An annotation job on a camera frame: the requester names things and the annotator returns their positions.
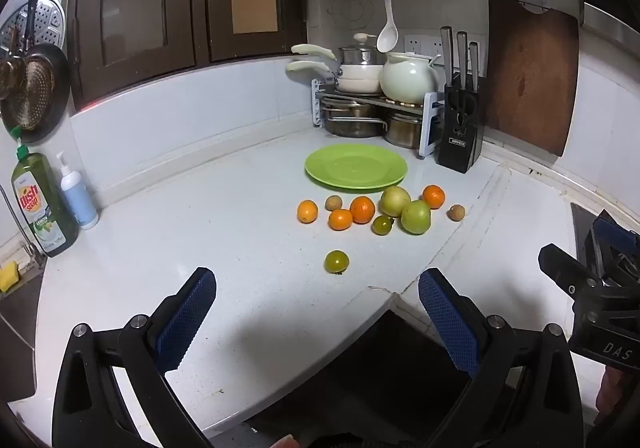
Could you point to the person's right hand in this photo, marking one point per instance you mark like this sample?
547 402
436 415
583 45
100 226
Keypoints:
607 393

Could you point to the black knife block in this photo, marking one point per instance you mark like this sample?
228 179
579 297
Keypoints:
457 143

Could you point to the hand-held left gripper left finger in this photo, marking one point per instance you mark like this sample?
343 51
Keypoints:
187 323

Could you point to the person's left hand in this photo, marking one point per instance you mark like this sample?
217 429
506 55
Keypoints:
287 442

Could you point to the cream saucepan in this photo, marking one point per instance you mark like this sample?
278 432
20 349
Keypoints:
357 85
357 72

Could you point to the green tomato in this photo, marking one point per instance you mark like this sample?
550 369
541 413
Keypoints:
336 262
382 225

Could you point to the orange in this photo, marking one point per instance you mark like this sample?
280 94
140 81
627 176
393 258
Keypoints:
362 209
340 220
307 211
433 196

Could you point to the black frying pan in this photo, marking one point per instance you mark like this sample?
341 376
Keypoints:
59 88

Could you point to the green dish soap bottle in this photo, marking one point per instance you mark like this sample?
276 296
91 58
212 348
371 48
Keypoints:
42 208

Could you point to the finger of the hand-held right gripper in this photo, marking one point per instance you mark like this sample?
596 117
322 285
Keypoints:
562 265
617 235

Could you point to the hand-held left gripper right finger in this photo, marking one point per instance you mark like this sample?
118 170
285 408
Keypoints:
447 323

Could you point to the steel steamer plate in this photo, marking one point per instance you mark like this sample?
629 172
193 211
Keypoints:
50 20

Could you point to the green apple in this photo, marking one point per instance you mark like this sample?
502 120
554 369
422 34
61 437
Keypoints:
416 217
395 201

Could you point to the grey corner pot rack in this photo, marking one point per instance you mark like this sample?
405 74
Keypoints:
319 103

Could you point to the steel range hood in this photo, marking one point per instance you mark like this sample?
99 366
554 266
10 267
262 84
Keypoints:
612 25

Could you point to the steel stock pot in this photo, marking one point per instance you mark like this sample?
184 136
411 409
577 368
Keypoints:
402 130

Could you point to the white pump bottle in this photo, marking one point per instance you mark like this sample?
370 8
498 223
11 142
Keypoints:
80 200

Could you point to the wooden bead trivet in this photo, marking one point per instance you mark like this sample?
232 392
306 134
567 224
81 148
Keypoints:
405 104

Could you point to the black kitchen scissors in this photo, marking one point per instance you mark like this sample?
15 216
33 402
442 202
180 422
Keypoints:
462 103

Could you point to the white ladle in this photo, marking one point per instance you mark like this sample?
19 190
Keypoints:
386 40

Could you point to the yellow sponge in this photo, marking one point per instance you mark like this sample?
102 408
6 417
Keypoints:
7 277

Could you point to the white ceramic pot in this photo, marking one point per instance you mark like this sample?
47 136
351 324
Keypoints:
407 78

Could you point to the mesh strainer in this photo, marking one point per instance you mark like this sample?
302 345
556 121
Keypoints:
9 78
37 88

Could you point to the steel pot with lid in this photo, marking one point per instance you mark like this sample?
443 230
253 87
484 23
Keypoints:
357 55

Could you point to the green plate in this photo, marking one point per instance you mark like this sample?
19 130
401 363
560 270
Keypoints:
355 168

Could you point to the dark brown wall cabinet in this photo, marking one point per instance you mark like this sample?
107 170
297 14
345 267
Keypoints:
150 3

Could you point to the brown wooden cutting board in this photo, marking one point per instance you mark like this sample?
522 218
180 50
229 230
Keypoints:
530 78

